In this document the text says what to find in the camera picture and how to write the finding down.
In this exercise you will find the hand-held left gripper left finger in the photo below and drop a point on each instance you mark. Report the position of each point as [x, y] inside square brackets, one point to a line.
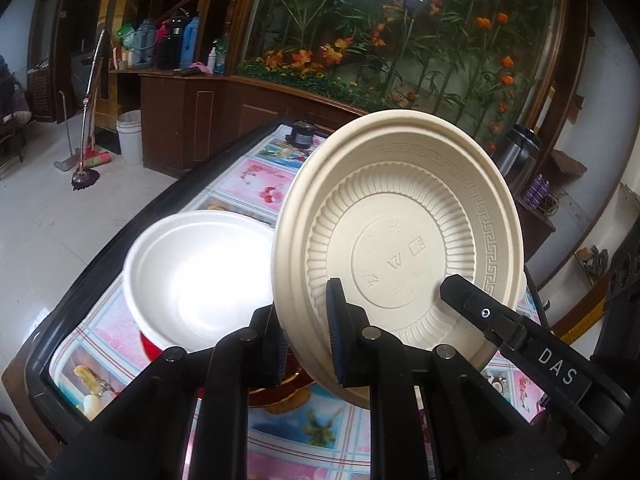
[270, 355]

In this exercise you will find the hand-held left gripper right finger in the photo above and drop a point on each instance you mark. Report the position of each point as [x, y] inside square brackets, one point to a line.
[337, 330]

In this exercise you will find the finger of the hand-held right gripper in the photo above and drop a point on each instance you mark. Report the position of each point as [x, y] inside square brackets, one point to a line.
[470, 302]

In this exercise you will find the beige paper bowl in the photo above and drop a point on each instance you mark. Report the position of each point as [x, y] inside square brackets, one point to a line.
[400, 220]

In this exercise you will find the white foam bowl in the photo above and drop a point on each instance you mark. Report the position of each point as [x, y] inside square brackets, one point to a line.
[200, 270]

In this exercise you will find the red scalloped plastic plate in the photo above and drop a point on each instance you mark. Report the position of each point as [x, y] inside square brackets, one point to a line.
[150, 347]

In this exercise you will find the stainless steel thermos jug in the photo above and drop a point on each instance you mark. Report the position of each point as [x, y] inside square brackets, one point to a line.
[522, 160]

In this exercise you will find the brown wooden shelf piece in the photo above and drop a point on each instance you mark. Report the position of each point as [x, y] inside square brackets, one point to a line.
[567, 162]

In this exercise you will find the fruit printed tablecloth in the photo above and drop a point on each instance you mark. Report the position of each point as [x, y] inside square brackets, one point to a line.
[260, 175]

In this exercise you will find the small dark jar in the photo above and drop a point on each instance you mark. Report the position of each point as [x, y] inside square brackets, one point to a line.
[302, 132]

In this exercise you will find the black edged table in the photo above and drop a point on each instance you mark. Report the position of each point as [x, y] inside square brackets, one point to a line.
[42, 375]

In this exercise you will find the dark wooden cabinet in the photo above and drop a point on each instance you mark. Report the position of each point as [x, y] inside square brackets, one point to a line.
[170, 120]

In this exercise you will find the white plastic bucket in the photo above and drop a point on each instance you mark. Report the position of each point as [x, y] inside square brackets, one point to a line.
[130, 140]

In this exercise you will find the colourful broom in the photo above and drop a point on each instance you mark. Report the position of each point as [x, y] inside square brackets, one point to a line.
[97, 160]

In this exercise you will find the glass flower display case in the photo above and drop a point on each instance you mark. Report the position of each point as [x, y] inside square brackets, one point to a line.
[400, 35]

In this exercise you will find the flat floor mop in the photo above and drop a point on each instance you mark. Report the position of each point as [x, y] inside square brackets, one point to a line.
[62, 162]

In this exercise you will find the pink cloth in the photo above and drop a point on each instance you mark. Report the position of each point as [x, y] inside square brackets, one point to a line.
[201, 67]

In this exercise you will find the small white bottle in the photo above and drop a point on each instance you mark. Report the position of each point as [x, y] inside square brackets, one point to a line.
[212, 60]

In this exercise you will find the blue bottle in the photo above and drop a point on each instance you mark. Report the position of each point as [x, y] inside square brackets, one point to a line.
[190, 42]

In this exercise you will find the blue grey jug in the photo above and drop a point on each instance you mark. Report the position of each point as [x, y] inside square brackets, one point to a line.
[143, 45]

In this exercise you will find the red bottle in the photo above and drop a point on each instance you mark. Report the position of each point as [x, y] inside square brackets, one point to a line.
[160, 35]

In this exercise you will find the green bag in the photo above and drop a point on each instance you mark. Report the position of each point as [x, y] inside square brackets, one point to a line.
[125, 35]

